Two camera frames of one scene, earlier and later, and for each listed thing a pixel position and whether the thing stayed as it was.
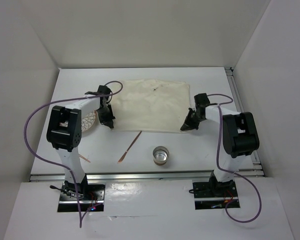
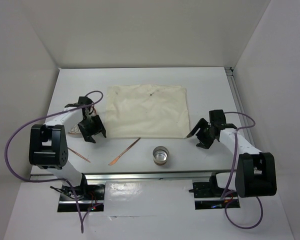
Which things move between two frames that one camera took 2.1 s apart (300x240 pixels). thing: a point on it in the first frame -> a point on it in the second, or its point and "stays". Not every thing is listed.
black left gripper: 107,121 -> 98,127
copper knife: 120,161 -> 115,160
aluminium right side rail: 235,85 stays
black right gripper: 188,124 -> 205,143
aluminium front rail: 142,176 stays
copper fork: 84,158 stays
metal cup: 160,154 stays
